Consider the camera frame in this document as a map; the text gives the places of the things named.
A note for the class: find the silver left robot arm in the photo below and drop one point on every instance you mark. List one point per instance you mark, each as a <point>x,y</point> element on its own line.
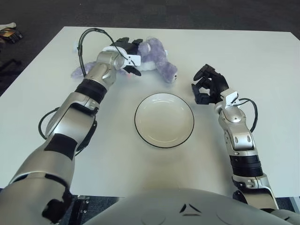
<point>70,122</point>

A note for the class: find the white table leg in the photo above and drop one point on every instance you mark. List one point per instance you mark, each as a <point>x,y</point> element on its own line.
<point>295,204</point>

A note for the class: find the white plate with black rim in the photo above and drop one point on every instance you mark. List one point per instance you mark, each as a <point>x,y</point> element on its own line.
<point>164,122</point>

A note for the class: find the grey robot torso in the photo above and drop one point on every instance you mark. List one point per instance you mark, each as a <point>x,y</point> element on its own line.
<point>175,208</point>

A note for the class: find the black table leg bracket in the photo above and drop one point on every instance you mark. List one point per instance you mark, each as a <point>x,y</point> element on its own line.
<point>80,211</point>

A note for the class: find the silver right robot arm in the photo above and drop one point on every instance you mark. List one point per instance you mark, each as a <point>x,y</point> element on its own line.
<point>236,138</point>

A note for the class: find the black office chair base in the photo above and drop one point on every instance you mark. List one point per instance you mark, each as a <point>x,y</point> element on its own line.
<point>9,65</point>

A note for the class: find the white paper on floor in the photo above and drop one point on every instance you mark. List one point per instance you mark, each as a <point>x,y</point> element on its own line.
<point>8,25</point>

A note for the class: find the dark box on floor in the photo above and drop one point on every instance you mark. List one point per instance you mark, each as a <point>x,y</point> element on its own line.
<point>11,35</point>

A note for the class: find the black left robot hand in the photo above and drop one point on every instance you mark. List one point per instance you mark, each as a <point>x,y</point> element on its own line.
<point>126,45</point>

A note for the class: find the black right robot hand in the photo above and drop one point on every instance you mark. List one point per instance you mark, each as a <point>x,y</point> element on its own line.
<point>218,84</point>

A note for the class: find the purple plush bunny doll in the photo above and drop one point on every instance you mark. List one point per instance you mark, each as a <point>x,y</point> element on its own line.
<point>159,63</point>

